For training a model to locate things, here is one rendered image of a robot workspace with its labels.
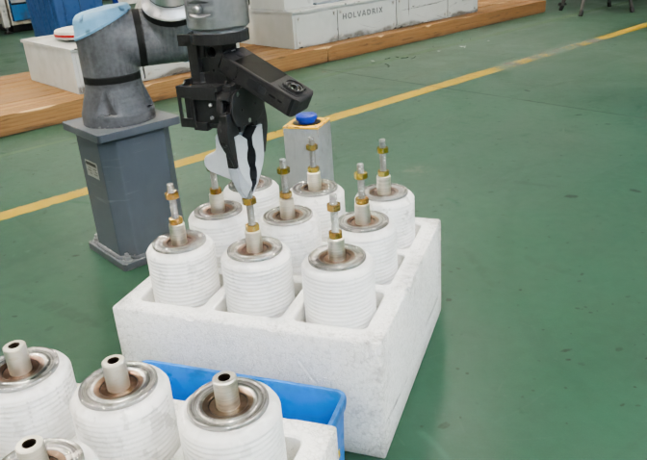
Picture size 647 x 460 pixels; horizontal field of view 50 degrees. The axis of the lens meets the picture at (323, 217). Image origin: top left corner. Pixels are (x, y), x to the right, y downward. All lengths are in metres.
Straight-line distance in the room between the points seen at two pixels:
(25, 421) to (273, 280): 0.35
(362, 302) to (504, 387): 0.30
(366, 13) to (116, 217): 2.63
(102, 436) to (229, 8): 0.48
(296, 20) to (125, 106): 2.20
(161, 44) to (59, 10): 4.00
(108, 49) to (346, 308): 0.80
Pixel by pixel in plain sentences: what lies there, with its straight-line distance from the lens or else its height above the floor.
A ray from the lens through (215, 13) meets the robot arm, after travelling 0.83.
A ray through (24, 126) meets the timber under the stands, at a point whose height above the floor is 0.02.
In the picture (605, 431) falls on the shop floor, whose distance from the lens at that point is 1.04.
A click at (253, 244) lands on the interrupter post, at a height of 0.26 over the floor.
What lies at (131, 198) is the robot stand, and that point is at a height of 0.15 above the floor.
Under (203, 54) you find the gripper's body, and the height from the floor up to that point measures 0.52.
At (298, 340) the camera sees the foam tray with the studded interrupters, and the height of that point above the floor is 0.17.
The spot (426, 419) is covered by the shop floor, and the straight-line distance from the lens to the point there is 1.02.
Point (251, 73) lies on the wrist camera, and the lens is 0.83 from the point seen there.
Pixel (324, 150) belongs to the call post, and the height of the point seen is 0.26.
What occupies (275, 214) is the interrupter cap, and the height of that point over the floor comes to 0.25.
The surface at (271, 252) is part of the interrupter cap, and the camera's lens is 0.92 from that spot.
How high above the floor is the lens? 0.65
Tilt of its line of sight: 23 degrees down
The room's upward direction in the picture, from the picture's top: 4 degrees counter-clockwise
